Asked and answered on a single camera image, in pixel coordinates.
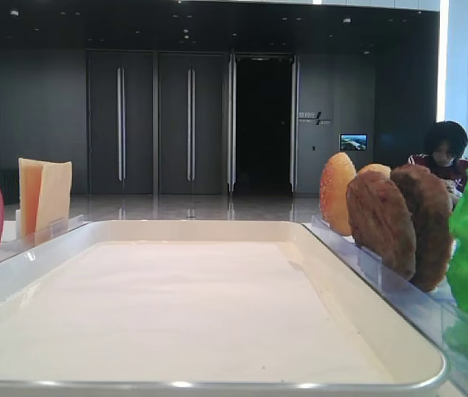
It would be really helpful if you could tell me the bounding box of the small wall screen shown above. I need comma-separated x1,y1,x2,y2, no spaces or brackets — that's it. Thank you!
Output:
339,134,368,151

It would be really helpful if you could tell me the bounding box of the brown meat patty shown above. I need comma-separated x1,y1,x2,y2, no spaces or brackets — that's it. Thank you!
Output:
390,165,453,292
346,170,416,280

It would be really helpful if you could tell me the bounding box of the dark double door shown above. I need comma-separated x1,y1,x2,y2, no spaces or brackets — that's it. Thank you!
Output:
88,51,153,194
159,53,224,194

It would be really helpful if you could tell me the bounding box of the left long clear rail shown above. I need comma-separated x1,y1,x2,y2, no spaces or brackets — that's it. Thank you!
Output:
0,215,87,262

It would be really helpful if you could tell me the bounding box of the middle dark double door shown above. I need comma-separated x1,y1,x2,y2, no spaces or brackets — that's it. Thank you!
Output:
159,53,224,194

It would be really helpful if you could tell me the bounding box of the right long clear rail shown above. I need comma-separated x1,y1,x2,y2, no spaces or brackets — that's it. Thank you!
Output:
308,215,468,396

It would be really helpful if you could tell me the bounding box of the brown meat patty outer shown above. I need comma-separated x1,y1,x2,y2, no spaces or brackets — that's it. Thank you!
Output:
390,165,453,292

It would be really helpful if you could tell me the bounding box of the pale yellow cheese slice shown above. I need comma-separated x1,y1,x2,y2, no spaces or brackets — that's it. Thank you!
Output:
36,161,72,232

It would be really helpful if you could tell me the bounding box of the sesame bun top inner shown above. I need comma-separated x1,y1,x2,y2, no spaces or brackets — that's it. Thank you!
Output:
319,152,356,237

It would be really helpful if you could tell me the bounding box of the orange cheese slice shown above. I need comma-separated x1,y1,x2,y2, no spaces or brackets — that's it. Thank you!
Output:
18,158,43,237

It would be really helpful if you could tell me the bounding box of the seated person dark hair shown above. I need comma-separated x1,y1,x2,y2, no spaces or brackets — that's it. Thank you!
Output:
408,121,468,208

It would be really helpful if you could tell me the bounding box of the white rectangular tray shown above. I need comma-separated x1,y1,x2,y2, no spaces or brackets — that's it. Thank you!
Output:
0,221,449,396

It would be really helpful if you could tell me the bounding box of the brown meat patty inner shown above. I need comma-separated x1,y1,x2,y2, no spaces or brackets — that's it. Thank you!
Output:
346,170,416,280

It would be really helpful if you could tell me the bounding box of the long clear rail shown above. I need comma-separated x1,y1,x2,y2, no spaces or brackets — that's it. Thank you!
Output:
308,215,468,396
0,215,87,262

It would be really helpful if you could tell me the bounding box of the left dark double door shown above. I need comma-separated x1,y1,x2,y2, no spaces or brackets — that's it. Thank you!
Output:
88,51,153,194

